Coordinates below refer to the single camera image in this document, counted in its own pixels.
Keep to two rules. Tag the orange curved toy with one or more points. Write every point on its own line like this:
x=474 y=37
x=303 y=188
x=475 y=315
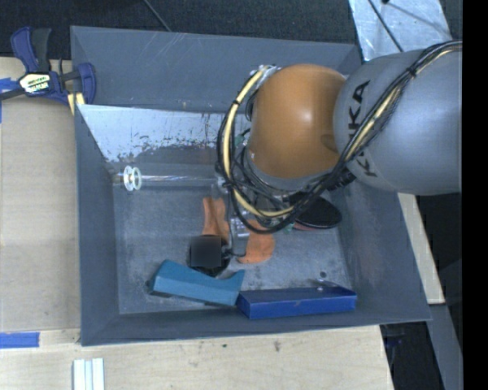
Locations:
x=260 y=248

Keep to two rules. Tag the teal curved block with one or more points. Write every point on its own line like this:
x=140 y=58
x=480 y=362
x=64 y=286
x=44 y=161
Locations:
x=195 y=284

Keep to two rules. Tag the grey metal bin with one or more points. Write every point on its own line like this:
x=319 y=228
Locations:
x=162 y=226

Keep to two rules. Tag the black and red oval object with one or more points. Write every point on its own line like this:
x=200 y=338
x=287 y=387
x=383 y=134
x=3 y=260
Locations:
x=323 y=214

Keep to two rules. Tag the blue flat block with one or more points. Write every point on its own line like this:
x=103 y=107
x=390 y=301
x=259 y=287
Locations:
x=297 y=302

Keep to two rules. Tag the clear glass tube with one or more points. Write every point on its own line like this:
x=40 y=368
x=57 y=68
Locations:
x=132 y=178

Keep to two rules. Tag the pale wood board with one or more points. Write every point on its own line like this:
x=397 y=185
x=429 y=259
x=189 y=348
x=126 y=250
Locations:
x=36 y=217

